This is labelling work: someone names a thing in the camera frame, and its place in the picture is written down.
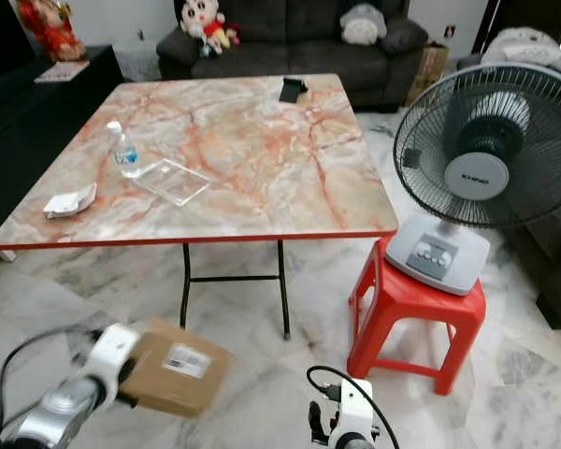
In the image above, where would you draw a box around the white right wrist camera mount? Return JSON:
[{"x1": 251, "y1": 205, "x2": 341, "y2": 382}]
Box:
[{"x1": 330, "y1": 377, "x2": 378, "y2": 446}]

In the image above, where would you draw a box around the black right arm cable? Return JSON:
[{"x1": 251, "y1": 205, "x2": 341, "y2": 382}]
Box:
[{"x1": 307, "y1": 366, "x2": 400, "y2": 449}]

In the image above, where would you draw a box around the dark grey fabric sofa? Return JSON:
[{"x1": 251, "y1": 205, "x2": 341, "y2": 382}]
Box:
[{"x1": 157, "y1": 0, "x2": 430, "y2": 112}]

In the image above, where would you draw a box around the cartoon boy plush doll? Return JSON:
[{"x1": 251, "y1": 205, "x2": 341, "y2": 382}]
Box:
[{"x1": 180, "y1": 0, "x2": 240, "y2": 56}]

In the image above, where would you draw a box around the small grey Totoro plush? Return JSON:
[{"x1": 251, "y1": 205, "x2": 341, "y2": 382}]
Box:
[{"x1": 338, "y1": 3, "x2": 389, "y2": 47}]

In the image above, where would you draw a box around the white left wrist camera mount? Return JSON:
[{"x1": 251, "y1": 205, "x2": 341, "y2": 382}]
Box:
[{"x1": 79, "y1": 324, "x2": 142, "y2": 403}]

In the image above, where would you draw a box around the tall brown cardboard carton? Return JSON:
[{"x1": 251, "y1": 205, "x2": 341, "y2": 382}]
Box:
[{"x1": 406, "y1": 41, "x2": 451, "y2": 107}]

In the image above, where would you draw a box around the grey electric desk fan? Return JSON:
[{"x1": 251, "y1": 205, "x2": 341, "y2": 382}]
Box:
[{"x1": 385, "y1": 64, "x2": 561, "y2": 297}]

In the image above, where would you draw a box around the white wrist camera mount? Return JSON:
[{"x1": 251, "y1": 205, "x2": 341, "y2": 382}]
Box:
[
  {"x1": 330, "y1": 377, "x2": 378, "y2": 446},
  {"x1": 79, "y1": 324, "x2": 142, "y2": 403}
]

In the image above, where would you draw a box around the clear plastic water bottle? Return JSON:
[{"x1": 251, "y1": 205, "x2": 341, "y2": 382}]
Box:
[{"x1": 108, "y1": 121, "x2": 141, "y2": 180}]

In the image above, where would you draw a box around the small black stand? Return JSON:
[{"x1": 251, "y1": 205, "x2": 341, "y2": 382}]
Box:
[{"x1": 279, "y1": 77, "x2": 309, "y2": 104}]

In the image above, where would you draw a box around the marble pattern folding table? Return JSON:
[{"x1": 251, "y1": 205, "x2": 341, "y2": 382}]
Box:
[{"x1": 0, "y1": 73, "x2": 400, "y2": 340}]

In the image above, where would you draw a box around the clear plastic tray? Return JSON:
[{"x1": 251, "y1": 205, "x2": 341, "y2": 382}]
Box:
[{"x1": 131, "y1": 157, "x2": 212, "y2": 208}]

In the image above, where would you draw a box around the white booklet with red print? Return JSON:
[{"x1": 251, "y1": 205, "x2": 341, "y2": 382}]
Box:
[{"x1": 34, "y1": 61, "x2": 91, "y2": 86}]

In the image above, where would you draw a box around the black low cabinet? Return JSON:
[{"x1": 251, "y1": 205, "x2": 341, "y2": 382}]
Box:
[{"x1": 0, "y1": 44, "x2": 124, "y2": 266}]

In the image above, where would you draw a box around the red festive figurine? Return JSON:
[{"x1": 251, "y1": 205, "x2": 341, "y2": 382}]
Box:
[{"x1": 16, "y1": 0, "x2": 87, "y2": 63}]

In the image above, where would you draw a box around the large grey Totoro plush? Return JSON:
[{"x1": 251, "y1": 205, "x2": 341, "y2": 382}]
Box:
[{"x1": 478, "y1": 26, "x2": 561, "y2": 69}]

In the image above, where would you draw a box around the brown cardboard box with label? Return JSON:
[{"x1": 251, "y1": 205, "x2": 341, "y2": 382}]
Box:
[{"x1": 119, "y1": 318, "x2": 234, "y2": 419}]

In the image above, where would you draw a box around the red plastic stool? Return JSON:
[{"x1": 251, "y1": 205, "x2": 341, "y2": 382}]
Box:
[{"x1": 347, "y1": 236, "x2": 488, "y2": 397}]

